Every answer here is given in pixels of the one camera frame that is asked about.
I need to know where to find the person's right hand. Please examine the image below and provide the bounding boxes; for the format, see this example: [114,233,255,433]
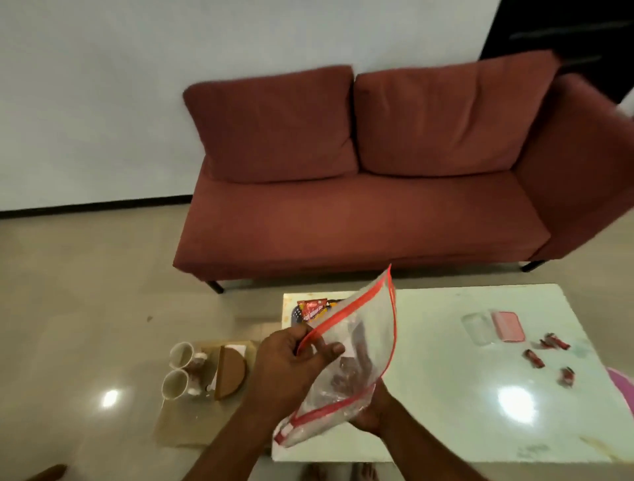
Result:
[349,379,398,438]

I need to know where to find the rust red fabric sofa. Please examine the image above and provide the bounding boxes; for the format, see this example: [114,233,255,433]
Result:
[172,50,634,294]

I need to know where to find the dark door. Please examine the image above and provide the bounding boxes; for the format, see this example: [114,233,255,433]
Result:
[479,0,634,105]

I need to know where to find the red snack packet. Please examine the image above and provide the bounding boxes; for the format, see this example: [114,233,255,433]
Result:
[296,297,332,323]

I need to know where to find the clear plastic container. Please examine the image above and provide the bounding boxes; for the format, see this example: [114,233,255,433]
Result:
[461,312,496,347]

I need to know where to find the white cup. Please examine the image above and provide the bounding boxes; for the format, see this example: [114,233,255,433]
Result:
[169,341,208,371]
[161,369,203,401]

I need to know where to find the round brown wooden board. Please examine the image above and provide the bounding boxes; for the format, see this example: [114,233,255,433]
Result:
[214,345,248,401]

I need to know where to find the clear zip bag red seal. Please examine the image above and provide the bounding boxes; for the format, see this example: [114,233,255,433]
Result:
[273,265,398,449]

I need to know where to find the pink round object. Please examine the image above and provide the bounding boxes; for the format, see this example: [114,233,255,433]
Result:
[606,367,634,417]

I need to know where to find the person's right forearm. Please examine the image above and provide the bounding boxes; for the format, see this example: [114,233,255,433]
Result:
[377,421,488,481]

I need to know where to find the person's left hand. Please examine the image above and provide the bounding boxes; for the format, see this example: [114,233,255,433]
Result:
[243,324,346,423]

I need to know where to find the wide rust red back cushion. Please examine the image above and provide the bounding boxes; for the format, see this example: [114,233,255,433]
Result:
[354,50,561,178]

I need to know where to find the beige tray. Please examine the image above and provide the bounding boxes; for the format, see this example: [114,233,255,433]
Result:
[154,339,264,448]

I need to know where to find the brown candies in bag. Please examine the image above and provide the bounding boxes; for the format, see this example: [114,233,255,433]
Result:
[329,321,374,396]

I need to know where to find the pink container lid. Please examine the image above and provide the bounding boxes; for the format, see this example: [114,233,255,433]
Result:
[491,311,527,344]

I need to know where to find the narrow rust red back cushion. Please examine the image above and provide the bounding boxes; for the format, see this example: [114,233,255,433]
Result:
[183,65,359,184]

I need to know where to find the person's left forearm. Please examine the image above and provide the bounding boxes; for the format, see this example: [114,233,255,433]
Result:
[182,404,278,481]

